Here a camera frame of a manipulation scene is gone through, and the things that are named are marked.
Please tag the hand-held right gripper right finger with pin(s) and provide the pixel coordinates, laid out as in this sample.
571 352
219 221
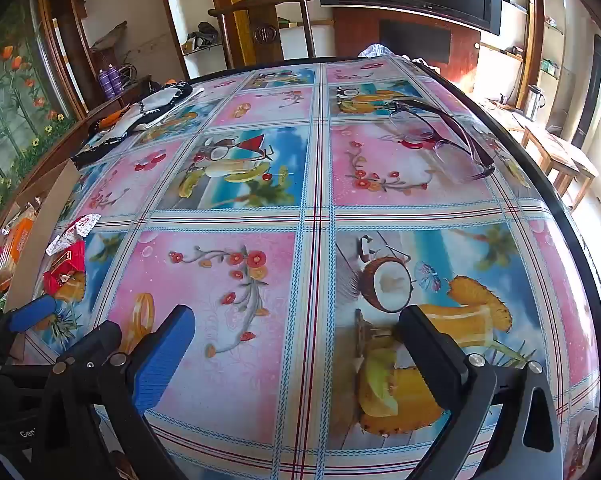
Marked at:
430 355

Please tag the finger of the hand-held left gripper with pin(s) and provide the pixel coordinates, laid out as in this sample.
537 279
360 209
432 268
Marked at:
93 340
30 312

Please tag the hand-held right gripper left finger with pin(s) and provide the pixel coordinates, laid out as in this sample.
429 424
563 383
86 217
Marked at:
165 355

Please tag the red packet gold label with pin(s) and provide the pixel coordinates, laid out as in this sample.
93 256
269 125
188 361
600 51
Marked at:
72 256
60 282

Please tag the orange snack packet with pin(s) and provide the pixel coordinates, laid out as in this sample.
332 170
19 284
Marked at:
18 242

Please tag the white and red packet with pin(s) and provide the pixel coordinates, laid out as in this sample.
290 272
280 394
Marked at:
59 246
82 224

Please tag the cardboard box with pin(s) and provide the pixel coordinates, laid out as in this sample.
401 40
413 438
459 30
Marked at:
35 240

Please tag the printed fruit tablecloth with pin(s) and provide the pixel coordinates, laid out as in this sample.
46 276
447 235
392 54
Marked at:
280 270

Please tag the wooden sideboard cabinet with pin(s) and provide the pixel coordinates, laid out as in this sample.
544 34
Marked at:
55 152

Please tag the black white orange scarf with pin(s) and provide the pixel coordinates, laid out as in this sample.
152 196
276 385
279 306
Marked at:
145 107

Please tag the purple bottle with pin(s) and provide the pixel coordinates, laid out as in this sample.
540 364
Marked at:
115 80
103 82

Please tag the wooden stool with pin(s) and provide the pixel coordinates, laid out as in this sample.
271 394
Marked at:
565 152

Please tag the steel kettle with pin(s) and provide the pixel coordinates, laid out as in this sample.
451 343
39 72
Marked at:
533 102

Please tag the white standing air conditioner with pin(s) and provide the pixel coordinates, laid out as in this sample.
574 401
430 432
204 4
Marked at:
590 90

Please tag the clear plastic bag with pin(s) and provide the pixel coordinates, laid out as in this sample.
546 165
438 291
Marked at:
375 50

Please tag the dark clutter on shelf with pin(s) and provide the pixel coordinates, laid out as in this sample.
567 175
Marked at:
200 37

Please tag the dark wooden chair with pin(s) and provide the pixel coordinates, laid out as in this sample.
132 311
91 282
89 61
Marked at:
265 35

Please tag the purple frame eyeglasses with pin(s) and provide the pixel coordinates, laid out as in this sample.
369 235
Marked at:
483 162

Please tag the floral wall mural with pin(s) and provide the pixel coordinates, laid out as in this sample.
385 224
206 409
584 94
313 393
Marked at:
10 110

